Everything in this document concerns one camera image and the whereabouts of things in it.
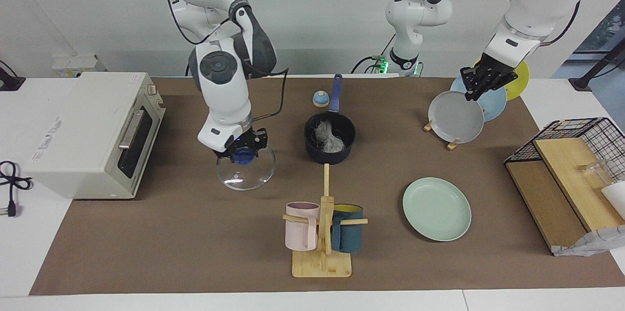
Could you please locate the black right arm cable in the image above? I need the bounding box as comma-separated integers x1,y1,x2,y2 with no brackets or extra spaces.
151,0,290,122

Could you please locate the clear glass cup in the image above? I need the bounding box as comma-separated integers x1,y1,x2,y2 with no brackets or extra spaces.
579,160,613,189

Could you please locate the black power cable with plug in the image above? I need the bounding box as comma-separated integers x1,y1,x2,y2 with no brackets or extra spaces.
0,161,34,218

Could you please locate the white cup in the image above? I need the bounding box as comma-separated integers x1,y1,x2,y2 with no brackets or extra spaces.
601,182,625,219

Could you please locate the brown table mat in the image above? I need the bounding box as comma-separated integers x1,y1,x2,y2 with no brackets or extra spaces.
29,77,625,296

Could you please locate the grey patterned cloth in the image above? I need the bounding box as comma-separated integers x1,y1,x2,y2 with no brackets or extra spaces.
553,226,625,257

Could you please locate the wooden mug tree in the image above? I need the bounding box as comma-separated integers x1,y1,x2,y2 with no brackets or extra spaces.
282,164,368,278

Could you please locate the white toaster oven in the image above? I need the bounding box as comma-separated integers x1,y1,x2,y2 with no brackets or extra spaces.
23,72,167,200

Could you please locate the grey plate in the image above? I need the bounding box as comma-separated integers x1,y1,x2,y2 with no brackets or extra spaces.
428,90,484,144

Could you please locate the pink mug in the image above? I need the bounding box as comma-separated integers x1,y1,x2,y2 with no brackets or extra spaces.
285,202,320,252

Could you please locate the yellow plate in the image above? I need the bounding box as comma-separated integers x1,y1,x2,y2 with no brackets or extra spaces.
474,59,530,102

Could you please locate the white power strip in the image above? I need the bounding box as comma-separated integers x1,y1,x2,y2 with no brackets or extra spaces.
53,55,105,78

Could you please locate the dark blue saucepan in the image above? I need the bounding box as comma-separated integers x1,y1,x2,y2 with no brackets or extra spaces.
304,74,357,165

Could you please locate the black clamp mount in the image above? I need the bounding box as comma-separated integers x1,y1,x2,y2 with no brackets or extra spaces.
0,61,26,92

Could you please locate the wooden plate rack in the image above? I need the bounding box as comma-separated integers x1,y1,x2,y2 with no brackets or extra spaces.
423,118,460,150

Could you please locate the dark teal mug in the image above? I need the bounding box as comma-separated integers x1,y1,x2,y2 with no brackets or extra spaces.
331,204,364,253

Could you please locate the black wire basket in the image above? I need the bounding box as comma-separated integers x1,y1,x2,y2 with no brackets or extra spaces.
504,117,625,185

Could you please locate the mint green plate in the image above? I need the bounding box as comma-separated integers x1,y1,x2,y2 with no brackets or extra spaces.
403,177,472,242

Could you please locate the dark brown wooden board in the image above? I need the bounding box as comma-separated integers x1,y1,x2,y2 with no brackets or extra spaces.
506,161,588,253

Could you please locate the light blue plate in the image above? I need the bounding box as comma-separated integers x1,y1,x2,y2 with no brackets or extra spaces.
450,76,507,122

